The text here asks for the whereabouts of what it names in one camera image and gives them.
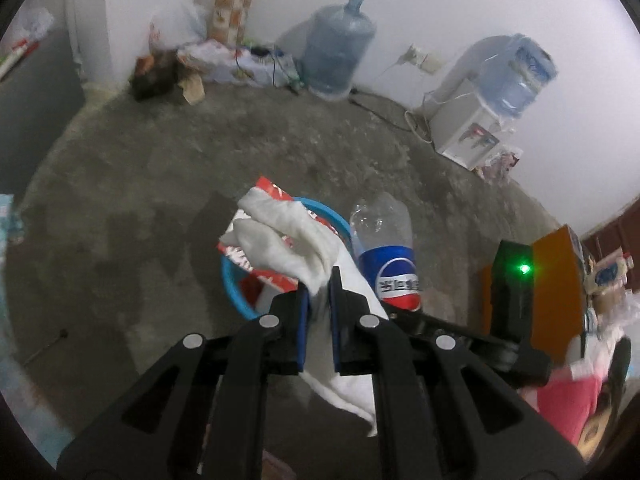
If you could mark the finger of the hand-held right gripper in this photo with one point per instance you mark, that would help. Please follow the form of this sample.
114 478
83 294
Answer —
450 327

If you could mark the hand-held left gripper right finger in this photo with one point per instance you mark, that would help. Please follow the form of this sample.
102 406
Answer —
336 330

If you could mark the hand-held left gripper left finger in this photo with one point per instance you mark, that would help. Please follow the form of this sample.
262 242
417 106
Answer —
302 330

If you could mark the blue plastic wastebasket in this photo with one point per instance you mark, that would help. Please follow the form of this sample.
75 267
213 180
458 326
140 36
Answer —
235 290

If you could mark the clear cola bottle blue label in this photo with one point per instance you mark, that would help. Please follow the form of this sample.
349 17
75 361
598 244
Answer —
390 270

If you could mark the white cloth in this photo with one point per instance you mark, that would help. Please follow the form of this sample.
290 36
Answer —
280 240

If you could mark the orange box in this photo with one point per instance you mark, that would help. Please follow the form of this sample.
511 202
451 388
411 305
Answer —
555 285

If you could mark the blue white packet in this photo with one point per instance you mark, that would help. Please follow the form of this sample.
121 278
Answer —
607 275

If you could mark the pink cloth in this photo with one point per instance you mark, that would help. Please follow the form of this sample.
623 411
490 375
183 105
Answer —
570 405

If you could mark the brown wooden furniture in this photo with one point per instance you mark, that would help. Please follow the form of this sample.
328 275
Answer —
617 227

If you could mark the pale pink object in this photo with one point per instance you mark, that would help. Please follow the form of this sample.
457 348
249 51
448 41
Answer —
275 465

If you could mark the red snack packets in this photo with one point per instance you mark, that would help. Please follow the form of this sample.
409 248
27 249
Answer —
500 160

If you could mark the white water dispenser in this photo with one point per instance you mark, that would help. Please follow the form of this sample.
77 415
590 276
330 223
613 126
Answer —
460 125

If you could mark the blue dispenser water bottle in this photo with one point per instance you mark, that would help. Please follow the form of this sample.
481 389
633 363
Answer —
520 75

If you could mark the thin metal nail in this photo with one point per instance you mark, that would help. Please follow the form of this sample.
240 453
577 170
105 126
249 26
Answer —
47 345

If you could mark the brown cardboard piece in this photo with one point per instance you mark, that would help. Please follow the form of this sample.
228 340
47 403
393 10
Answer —
192 90

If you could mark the pile of bags and clutter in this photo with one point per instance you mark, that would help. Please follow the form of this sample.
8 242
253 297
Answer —
220 62

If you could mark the empty blue water jug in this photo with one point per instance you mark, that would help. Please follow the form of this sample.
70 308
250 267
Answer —
335 45

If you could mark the floral blue blanket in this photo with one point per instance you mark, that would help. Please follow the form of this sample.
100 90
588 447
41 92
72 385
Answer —
15 410

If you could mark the white plastic bag red print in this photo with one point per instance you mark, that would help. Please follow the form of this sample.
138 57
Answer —
175 27

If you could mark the patterned rolled mat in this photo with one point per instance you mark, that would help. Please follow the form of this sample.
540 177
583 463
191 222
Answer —
232 0

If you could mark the grey cabinet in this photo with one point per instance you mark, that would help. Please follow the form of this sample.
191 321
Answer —
35 110

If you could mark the crumpled white plastic bag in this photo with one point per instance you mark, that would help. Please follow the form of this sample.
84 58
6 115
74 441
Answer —
35 22

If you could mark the white wall socket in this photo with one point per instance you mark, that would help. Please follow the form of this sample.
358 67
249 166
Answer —
425 59

